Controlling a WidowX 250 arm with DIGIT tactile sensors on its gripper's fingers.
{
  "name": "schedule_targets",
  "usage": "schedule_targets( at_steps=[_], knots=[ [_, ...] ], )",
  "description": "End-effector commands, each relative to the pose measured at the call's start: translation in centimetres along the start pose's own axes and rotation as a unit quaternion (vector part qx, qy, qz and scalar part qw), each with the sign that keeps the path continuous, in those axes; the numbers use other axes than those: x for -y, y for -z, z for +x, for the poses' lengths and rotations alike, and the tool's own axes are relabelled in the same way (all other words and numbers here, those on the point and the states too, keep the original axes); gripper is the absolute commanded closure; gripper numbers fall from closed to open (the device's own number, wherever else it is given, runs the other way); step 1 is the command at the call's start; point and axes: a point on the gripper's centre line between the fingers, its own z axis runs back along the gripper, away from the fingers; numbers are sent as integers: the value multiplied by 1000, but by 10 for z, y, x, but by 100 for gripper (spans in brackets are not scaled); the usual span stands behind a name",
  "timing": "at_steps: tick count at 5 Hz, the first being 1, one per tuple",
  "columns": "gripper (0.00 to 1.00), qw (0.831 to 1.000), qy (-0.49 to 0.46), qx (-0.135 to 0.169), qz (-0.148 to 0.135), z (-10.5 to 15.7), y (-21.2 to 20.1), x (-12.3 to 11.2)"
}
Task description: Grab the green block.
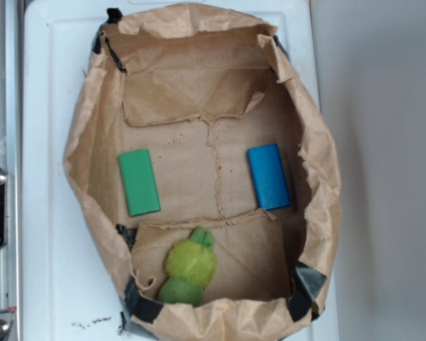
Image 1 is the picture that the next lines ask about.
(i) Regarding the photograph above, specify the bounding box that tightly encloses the green rectangular block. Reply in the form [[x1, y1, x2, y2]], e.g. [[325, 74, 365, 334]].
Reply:
[[119, 149, 160, 217]]

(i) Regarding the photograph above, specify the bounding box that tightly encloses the blue rectangular block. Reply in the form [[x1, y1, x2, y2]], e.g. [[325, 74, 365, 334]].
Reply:
[[247, 144, 291, 210]]

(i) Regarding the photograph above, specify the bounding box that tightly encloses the brown paper bag tray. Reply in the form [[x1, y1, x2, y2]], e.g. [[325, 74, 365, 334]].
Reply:
[[64, 4, 342, 340]]

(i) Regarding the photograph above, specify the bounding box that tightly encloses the green plush toy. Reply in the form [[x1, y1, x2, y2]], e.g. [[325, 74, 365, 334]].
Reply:
[[158, 226, 217, 307]]

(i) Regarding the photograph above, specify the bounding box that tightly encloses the aluminium frame rail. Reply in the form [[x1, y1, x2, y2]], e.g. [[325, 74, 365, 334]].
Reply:
[[0, 1, 25, 340]]

